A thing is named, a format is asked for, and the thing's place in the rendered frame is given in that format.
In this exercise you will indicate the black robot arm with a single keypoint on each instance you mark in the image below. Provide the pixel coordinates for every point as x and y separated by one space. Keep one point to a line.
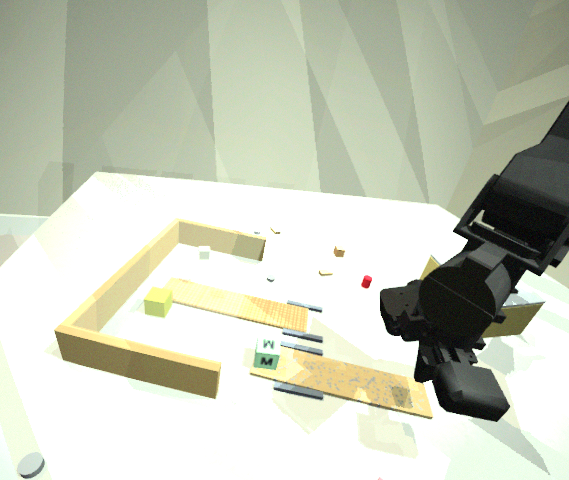
528 206

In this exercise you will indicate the light wooden plank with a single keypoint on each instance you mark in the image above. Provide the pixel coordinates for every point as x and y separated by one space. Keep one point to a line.
350 382

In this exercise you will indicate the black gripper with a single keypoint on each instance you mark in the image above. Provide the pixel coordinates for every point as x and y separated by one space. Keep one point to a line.
460 387

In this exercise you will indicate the small red cylinder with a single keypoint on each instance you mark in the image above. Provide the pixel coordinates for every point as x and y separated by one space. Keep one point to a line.
366 281

